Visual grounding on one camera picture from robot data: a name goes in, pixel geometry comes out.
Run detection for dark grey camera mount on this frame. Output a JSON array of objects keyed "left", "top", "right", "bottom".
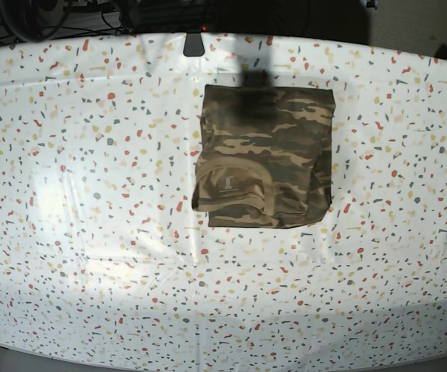
[{"left": 183, "top": 33, "right": 205, "bottom": 57}]

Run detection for camouflage T-shirt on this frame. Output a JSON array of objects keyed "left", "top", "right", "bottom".
[{"left": 192, "top": 85, "right": 335, "bottom": 229}]

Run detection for black cables behind table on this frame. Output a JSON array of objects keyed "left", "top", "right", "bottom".
[{"left": 0, "top": 0, "right": 313, "bottom": 43}]

